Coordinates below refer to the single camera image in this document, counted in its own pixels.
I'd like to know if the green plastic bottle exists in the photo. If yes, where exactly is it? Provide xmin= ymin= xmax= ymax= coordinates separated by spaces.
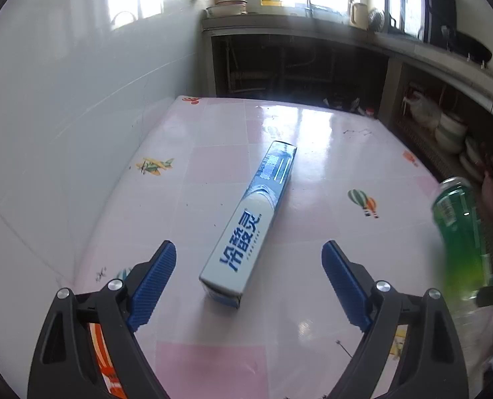
xmin=431 ymin=177 xmax=493 ymax=341

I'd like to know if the blue toothpaste box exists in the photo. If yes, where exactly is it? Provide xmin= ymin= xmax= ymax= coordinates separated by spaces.
xmin=198 ymin=141 xmax=297 ymax=309

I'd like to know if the red snack bag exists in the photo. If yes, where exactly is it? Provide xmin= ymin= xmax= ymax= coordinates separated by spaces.
xmin=88 ymin=323 xmax=126 ymax=399

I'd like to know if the stack of white bowls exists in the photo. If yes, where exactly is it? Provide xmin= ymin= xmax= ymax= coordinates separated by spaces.
xmin=434 ymin=112 xmax=467 ymax=154

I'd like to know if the pink patterned table cover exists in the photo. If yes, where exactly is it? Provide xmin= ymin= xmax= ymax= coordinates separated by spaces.
xmin=76 ymin=96 xmax=443 ymax=398

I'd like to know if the white plastic bag on shelf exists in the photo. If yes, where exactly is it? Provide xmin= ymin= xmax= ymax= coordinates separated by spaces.
xmin=402 ymin=91 xmax=442 ymax=132

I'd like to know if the black wok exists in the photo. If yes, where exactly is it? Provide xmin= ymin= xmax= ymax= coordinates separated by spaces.
xmin=441 ymin=25 xmax=492 ymax=66

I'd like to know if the cream electric kettle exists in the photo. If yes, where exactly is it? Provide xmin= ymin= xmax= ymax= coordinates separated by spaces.
xmin=349 ymin=2 xmax=369 ymax=31

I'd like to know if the copper coloured pot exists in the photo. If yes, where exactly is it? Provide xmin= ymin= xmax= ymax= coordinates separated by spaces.
xmin=217 ymin=0 xmax=247 ymax=14

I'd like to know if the white bowl on counter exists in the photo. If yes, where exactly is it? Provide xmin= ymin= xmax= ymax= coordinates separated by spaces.
xmin=206 ymin=5 xmax=247 ymax=18

